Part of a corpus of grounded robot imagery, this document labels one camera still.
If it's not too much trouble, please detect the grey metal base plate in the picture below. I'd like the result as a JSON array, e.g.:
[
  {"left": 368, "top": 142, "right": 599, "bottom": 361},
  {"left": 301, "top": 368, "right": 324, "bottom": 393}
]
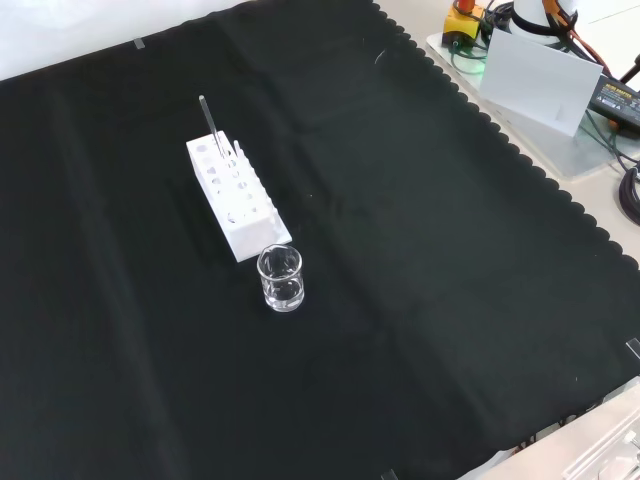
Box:
[{"left": 424, "top": 29, "right": 640, "bottom": 179}]

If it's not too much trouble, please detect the small clear glass beaker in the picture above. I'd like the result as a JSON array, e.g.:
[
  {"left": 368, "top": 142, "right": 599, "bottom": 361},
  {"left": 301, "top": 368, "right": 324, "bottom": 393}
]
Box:
[{"left": 256, "top": 243, "right": 306, "bottom": 314}]

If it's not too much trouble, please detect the white test tube rack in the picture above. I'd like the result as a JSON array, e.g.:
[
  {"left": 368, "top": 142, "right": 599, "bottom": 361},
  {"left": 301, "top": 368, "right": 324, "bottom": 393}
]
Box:
[{"left": 185, "top": 130, "right": 293, "bottom": 264}]

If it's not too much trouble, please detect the pale white board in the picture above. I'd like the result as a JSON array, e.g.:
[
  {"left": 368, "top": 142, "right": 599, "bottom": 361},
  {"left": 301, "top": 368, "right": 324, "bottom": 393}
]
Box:
[{"left": 477, "top": 28, "right": 604, "bottom": 139}]

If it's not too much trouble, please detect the black cable bundle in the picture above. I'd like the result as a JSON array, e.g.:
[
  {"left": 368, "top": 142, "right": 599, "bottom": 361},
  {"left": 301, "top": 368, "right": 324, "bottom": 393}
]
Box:
[{"left": 617, "top": 164, "right": 640, "bottom": 227}]

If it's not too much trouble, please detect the clear glass rod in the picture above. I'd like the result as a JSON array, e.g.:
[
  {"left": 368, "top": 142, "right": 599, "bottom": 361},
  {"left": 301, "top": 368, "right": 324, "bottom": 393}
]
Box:
[{"left": 198, "top": 94, "right": 227, "bottom": 157}]

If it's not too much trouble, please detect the yellow stop button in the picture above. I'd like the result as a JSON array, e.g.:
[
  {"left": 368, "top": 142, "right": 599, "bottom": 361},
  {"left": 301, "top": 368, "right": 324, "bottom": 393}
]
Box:
[{"left": 444, "top": 0, "right": 485, "bottom": 45}]

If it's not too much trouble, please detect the green cable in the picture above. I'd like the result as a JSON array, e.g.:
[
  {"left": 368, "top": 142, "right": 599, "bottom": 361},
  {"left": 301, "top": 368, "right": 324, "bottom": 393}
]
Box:
[{"left": 449, "top": 37, "right": 489, "bottom": 74}]

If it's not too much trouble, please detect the black bench cloth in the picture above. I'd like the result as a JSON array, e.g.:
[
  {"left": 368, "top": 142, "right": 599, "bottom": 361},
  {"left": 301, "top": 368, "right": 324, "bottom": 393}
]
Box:
[{"left": 0, "top": 0, "right": 640, "bottom": 480}]

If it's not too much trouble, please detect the black power adapter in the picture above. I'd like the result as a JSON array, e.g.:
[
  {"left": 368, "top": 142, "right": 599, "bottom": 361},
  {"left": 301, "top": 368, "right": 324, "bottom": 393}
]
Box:
[{"left": 586, "top": 74, "right": 640, "bottom": 130}]

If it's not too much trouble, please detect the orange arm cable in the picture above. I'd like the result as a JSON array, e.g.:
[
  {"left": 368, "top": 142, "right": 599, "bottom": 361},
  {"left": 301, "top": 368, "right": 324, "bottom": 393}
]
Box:
[{"left": 541, "top": 0, "right": 614, "bottom": 69}]

